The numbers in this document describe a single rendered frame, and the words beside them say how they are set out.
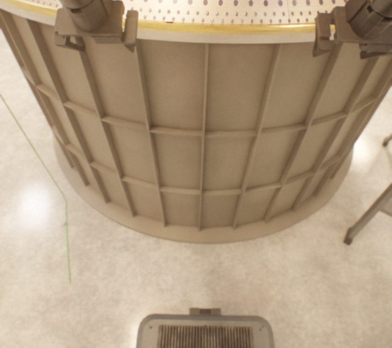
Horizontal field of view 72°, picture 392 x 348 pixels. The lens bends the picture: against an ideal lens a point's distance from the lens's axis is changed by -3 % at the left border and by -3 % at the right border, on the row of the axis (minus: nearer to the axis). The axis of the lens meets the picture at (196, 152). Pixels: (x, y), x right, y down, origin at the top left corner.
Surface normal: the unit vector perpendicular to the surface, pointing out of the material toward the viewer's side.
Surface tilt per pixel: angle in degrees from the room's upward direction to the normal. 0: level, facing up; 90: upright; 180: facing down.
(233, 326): 0
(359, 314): 0
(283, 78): 90
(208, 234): 0
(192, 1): 43
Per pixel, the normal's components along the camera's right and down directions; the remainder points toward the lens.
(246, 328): 0.01, -0.65
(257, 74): 0.11, 0.76
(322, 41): 0.00, -0.18
